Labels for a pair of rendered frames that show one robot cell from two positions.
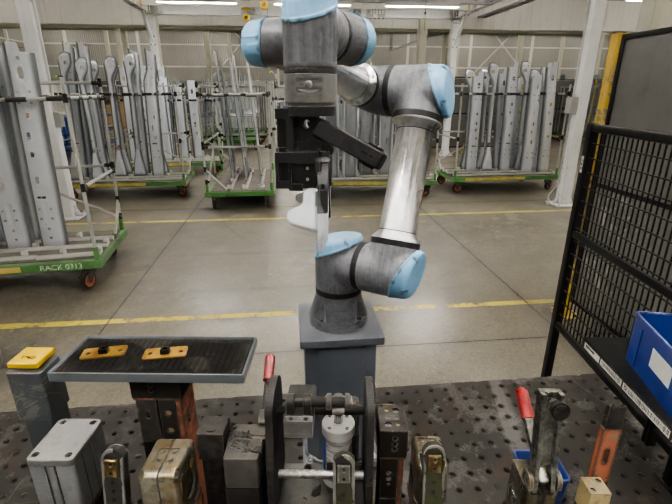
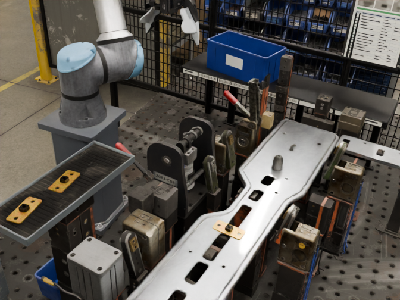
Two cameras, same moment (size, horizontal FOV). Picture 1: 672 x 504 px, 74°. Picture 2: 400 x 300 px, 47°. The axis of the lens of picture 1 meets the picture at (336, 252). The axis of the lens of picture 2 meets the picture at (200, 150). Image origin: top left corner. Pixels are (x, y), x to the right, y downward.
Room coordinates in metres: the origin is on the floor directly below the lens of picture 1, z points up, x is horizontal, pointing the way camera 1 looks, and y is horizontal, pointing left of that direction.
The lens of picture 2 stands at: (0.08, 0.98, 1.85)
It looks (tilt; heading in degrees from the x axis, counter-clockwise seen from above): 33 degrees down; 298
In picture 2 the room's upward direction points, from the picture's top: 3 degrees clockwise
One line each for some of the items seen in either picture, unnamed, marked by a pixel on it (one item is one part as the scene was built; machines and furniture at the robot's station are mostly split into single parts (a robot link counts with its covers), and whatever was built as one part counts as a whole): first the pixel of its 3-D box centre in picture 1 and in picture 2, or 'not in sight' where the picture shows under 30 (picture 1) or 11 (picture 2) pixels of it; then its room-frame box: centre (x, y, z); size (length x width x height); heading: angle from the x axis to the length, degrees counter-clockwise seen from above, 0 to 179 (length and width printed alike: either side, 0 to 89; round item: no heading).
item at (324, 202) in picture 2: not in sight; (313, 236); (0.26, -0.14, 0.84); 0.11 x 0.08 x 0.29; 179
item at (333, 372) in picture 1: (338, 383); (88, 166); (1.03, -0.01, 0.90); 0.21 x 0.21 x 0.40; 6
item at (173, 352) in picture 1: (165, 350); (64, 180); (0.78, 0.35, 1.17); 0.08 x 0.04 x 0.01; 98
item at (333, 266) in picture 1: (341, 260); (80, 68); (1.03, -0.01, 1.27); 0.13 x 0.12 x 0.14; 61
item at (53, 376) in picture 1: (159, 357); (65, 186); (0.77, 0.35, 1.16); 0.37 x 0.14 x 0.02; 89
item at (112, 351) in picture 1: (103, 350); (24, 208); (0.78, 0.47, 1.17); 0.08 x 0.04 x 0.01; 101
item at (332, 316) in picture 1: (338, 302); (81, 102); (1.03, -0.01, 1.15); 0.15 x 0.15 x 0.10
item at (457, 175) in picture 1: (497, 136); not in sight; (8.06, -2.84, 0.88); 1.91 x 1.01 x 1.76; 98
